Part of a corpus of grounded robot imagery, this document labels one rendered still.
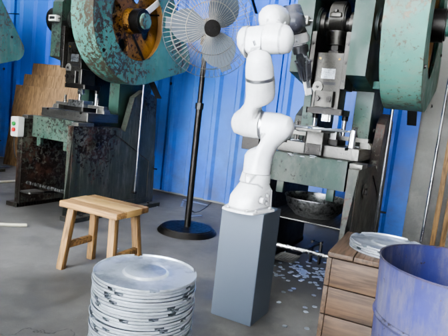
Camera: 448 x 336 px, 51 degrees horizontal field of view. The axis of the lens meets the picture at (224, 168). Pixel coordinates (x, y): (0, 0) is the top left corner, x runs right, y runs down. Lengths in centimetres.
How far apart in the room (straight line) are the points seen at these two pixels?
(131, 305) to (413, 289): 70
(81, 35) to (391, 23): 176
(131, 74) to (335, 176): 153
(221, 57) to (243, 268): 152
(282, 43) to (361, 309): 101
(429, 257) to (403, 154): 208
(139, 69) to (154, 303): 220
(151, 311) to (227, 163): 290
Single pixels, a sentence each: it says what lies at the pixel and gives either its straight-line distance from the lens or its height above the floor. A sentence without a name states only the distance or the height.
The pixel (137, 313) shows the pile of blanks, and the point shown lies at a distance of 128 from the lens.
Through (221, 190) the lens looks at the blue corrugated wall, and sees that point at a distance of 412.
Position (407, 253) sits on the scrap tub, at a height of 45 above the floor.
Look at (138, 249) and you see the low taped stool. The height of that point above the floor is 13.
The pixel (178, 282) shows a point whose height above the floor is 35.
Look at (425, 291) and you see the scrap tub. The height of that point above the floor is 45.
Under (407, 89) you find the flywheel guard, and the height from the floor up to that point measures 100.
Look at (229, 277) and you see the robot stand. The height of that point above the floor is 17.
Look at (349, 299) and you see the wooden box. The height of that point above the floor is 19.
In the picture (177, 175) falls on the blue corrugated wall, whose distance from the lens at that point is 433.
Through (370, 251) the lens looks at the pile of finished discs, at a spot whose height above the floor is 37.
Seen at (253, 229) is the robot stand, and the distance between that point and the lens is 184.
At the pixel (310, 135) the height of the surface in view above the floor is 74.
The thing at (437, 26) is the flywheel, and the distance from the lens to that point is 248.
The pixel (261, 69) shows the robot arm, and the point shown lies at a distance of 175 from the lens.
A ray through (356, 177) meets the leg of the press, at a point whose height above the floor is 58.
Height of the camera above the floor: 83
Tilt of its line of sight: 7 degrees down
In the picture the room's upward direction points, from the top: 6 degrees clockwise
